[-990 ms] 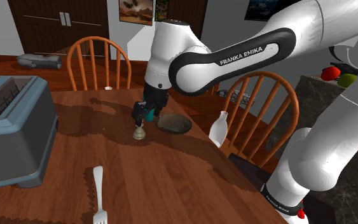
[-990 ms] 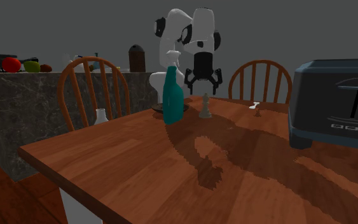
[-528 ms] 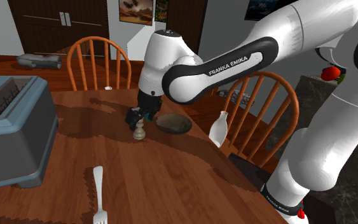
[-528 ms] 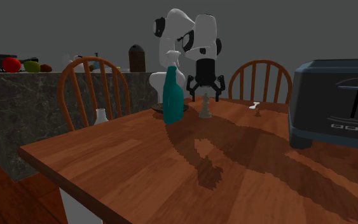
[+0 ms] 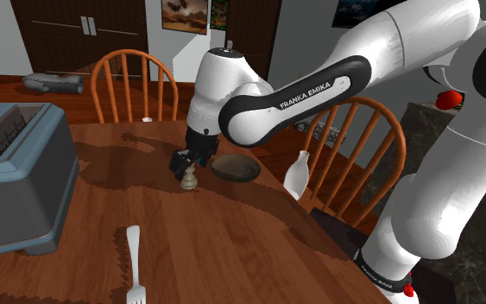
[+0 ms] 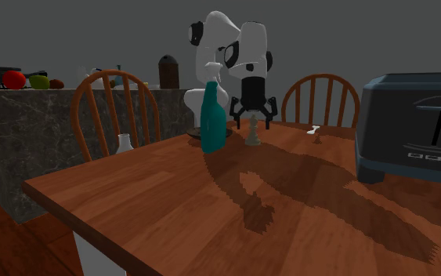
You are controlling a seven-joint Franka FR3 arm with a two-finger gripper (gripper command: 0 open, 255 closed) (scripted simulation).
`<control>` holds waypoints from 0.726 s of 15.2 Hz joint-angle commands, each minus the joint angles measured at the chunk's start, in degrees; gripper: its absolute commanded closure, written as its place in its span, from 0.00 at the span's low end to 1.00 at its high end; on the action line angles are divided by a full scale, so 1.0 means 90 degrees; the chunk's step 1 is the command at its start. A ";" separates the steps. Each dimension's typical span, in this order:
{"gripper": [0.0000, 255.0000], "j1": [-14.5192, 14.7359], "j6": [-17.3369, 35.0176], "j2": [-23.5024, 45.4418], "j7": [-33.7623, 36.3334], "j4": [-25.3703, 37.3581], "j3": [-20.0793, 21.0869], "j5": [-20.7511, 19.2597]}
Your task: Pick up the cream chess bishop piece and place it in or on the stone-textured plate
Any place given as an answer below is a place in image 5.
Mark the beige chess pawn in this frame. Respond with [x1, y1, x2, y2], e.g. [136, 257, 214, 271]
[180, 164, 199, 191]

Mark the dark round bowl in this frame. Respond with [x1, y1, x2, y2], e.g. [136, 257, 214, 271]
[209, 153, 262, 183]

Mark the wooden dining table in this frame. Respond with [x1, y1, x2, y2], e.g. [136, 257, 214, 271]
[0, 119, 392, 304]

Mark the orange wooden spindle chair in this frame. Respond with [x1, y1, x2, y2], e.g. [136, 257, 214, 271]
[89, 48, 180, 124]
[297, 95, 407, 229]

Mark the white bottle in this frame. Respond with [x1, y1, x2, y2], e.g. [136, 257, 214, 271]
[282, 149, 312, 201]

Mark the white fork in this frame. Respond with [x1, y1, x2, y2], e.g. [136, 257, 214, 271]
[124, 225, 148, 304]

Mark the grey elongated object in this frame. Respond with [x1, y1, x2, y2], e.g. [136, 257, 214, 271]
[22, 72, 85, 95]

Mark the blue grey toaster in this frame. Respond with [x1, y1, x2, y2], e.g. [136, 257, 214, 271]
[0, 102, 80, 260]

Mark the dark wooden double door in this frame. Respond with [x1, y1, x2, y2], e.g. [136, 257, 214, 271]
[9, 0, 150, 79]

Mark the orange landscape wall picture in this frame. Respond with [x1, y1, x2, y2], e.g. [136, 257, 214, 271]
[161, 0, 210, 36]

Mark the green wall picture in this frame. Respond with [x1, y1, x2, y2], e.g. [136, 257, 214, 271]
[209, 0, 230, 32]

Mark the dark blue wall picture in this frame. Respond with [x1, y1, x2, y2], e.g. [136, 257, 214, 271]
[331, 0, 396, 29]

